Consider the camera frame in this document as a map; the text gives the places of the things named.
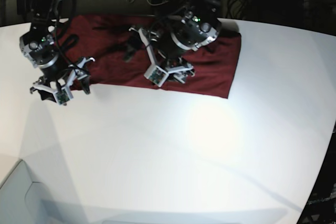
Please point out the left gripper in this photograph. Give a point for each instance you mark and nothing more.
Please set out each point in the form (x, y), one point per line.
(166, 58)

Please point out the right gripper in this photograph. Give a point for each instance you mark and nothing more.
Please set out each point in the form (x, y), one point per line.
(57, 88)

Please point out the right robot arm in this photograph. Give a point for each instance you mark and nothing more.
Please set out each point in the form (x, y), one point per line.
(40, 45)

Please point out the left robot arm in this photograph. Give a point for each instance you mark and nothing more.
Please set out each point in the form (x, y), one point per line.
(179, 27)

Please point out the white bin at corner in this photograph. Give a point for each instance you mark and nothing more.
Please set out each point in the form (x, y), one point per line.
(24, 200)

